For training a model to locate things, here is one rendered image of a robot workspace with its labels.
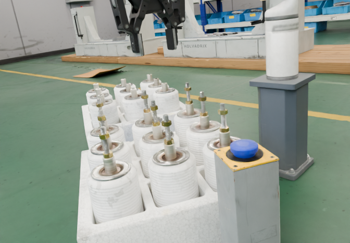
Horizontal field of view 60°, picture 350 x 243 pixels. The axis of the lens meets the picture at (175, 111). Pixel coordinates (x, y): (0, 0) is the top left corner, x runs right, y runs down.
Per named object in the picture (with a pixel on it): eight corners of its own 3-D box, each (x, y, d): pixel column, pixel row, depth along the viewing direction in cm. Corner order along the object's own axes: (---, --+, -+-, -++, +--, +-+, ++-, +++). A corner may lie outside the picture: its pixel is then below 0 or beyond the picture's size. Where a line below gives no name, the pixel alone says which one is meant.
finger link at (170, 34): (171, 28, 54) (174, 50, 55) (174, 28, 55) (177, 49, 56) (164, 29, 56) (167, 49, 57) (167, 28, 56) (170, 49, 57)
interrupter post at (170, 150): (174, 154, 62) (172, 140, 61) (178, 159, 60) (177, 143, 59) (163, 157, 61) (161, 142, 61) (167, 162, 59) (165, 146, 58)
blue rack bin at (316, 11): (306, 14, 526) (306, 2, 519) (329, 13, 499) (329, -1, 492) (292, 17, 493) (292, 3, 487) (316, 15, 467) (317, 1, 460)
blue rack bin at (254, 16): (257, 19, 590) (257, 8, 584) (276, 17, 564) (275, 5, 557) (243, 21, 558) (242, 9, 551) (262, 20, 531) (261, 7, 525)
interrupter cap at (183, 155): (180, 147, 65) (180, 144, 65) (196, 160, 59) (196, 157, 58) (147, 156, 63) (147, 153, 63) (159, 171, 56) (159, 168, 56)
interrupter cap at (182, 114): (209, 113, 85) (209, 111, 84) (188, 121, 80) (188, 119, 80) (191, 109, 91) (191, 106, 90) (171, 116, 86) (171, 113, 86)
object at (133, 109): (151, 135, 123) (144, 92, 118) (157, 143, 114) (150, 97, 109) (127, 140, 120) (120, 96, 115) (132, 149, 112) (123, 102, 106)
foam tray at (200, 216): (212, 174, 102) (208, 124, 96) (281, 257, 65) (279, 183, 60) (93, 204, 93) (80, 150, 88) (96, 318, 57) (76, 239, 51)
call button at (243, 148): (250, 148, 47) (249, 136, 46) (264, 159, 43) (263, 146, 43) (226, 154, 46) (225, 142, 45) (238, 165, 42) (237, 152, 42)
